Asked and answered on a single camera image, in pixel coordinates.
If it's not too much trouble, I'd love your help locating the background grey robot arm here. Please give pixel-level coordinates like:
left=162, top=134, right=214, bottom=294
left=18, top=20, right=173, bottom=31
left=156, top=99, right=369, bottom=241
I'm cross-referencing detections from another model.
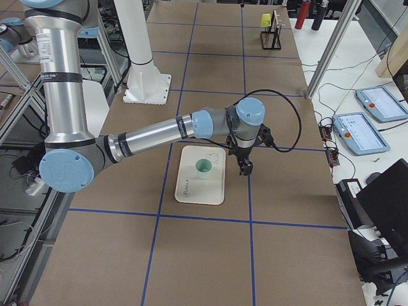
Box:
left=1, top=17, right=40, bottom=63

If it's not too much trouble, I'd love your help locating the blue teach pendant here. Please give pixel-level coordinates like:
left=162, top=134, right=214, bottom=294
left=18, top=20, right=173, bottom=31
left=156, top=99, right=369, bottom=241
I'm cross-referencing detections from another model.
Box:
left=332, top=112, right=391, bottom=156
left=356, top=86, right=407, bottom=123

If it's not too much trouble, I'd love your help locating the green plastic cup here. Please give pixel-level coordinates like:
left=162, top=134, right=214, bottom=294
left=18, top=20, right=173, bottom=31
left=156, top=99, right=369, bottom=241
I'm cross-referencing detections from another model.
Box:
left=195, top=158, right=212, bottom=179

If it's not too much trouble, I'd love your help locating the beige rabbit tray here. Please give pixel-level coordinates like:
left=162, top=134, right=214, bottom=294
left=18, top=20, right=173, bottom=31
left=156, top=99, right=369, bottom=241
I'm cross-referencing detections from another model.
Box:
left=175, top=145, right=226, bottom=205

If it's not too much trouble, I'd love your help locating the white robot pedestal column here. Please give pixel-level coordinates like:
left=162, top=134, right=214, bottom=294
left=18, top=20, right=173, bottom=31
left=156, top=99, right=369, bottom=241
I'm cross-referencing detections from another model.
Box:
left=114, top=0, right=171, bottom=105

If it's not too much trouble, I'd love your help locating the red bottle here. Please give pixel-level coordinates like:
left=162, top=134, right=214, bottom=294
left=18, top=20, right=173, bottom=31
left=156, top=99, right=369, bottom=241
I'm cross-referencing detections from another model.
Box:
left=295, top=0, right=311, bottom=29

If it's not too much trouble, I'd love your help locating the black wire cup rack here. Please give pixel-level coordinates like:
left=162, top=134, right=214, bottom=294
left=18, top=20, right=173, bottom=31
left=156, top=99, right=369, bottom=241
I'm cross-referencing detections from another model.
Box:
left=260, top=10, right=282, bottom=50

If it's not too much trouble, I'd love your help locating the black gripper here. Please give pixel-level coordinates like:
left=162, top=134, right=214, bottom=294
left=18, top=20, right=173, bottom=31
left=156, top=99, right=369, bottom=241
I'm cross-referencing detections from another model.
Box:
left=226, top=124, right=274, bottom=176

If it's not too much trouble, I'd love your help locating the far blue teach pendant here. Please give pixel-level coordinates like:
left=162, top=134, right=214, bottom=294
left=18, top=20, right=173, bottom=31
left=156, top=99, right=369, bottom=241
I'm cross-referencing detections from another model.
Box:
left=356, top=86, right=407, bottom=123

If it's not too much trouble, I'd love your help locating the black computer box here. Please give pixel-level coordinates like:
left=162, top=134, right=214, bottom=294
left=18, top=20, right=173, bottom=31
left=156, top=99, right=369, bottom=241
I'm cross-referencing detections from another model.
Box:
left=335, top=178, right=373, bottom=230

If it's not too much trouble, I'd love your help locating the yellow plastic cup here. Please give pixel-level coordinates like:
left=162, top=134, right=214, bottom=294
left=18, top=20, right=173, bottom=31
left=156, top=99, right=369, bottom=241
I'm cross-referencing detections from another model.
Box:
left=261, top=13, right=272, bottom=27

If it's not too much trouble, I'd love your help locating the grey aluminium frame post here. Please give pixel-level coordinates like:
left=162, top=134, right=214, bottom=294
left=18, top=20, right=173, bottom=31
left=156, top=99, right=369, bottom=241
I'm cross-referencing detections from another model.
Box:
left=305, top=0, right=361, bottom=100

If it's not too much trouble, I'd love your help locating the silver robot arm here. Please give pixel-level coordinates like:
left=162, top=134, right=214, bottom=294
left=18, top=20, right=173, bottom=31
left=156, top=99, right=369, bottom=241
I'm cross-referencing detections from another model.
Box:
left=24, top=1, right=273, bottom=193

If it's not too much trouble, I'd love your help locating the black bottle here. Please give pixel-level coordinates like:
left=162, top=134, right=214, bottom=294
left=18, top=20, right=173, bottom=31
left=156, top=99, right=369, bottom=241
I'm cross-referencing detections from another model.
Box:
left=311, top=0, right=329, bottom=31

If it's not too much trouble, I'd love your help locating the white chair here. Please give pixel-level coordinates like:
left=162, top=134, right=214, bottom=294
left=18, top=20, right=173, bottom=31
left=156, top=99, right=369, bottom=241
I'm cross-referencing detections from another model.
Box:
left=83, top=80, right=110, bottom=137

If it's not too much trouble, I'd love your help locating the near blue teach pendant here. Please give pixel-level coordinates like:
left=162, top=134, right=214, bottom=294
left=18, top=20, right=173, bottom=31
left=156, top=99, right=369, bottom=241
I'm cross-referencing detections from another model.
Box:
left=332, top=112, right=391, bottom=156

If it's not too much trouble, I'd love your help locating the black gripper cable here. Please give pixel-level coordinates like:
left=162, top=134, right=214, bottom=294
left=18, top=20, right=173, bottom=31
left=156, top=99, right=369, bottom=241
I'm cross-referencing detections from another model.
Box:
left=235, top=89, right=303, bottom=153

